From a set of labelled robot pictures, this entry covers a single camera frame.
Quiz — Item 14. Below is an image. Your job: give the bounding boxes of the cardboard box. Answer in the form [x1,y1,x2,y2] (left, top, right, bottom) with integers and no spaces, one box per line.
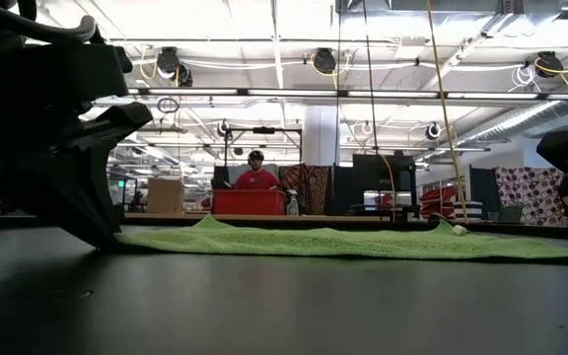
[146,177,185,215]

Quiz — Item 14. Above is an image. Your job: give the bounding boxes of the brown patterned cloth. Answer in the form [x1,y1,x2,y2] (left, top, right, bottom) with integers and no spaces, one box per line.
[278,164,333,216]

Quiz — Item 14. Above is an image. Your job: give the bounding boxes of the green microfibre towel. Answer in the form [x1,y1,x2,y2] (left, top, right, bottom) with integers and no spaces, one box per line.
[112,213,568,262]

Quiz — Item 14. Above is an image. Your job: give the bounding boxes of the dark partition screen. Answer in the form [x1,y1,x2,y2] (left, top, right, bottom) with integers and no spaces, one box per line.
[468,165,503,221]

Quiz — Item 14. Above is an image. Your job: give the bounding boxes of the yellow extension cable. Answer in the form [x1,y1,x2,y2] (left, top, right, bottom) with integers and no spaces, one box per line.
[424,0,469,224]

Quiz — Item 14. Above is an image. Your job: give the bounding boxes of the black ceiling cable reel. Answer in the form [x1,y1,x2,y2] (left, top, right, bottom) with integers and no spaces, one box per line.
[533,50,565,79]
[155,45,195,89]
[311,46,338,76]

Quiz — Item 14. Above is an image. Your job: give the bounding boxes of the silver ventilation duct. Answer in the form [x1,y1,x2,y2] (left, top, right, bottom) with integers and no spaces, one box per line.
[456,100,568,147]

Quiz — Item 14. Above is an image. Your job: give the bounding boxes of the black aluminium table frame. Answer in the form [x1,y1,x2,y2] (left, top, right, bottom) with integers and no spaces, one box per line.
[0,212,568,243]

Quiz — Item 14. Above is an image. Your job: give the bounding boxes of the white spray bottle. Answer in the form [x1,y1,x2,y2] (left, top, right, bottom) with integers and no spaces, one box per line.
[286,189,301,217]

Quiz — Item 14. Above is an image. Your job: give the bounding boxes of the black monitor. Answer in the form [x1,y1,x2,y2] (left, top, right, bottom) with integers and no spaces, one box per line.
[351,151,419,218]

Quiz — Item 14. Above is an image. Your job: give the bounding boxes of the black camera stand frame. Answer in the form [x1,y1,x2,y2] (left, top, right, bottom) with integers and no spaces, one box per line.
[222,125,304,169]

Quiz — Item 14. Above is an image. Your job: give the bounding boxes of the striped container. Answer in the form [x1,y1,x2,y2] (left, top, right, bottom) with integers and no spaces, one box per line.
[453,200,484,222]

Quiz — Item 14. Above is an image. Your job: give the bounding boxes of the thin black cable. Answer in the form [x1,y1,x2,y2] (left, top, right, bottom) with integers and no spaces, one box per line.
[335,0,343,167]

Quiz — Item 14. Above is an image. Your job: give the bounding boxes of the white building column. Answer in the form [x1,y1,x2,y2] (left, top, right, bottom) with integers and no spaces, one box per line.
[302,105,340,168]

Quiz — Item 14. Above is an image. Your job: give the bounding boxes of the circle patterned cloth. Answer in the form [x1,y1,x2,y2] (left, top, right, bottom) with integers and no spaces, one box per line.
[494,166,567,228]

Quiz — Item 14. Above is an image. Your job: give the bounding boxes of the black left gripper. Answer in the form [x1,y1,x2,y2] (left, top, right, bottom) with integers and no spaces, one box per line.
[0,102,155,250]

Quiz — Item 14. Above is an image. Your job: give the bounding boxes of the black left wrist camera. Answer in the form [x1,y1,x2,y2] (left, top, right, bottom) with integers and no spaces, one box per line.
[0,42,134,108]

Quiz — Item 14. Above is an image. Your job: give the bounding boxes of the dark laptop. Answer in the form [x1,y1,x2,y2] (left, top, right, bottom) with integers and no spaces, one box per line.
[497,204,526,225]

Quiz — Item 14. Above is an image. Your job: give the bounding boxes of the red plastic bin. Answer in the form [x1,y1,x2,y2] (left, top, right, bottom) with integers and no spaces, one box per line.
[211,188,288,217]

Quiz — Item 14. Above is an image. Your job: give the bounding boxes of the long LED light bar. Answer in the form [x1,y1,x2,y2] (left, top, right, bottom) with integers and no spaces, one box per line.
[126,87,568,101]

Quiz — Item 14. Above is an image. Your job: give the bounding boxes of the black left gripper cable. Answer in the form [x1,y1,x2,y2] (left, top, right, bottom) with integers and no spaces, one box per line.
[0,0,98,45]

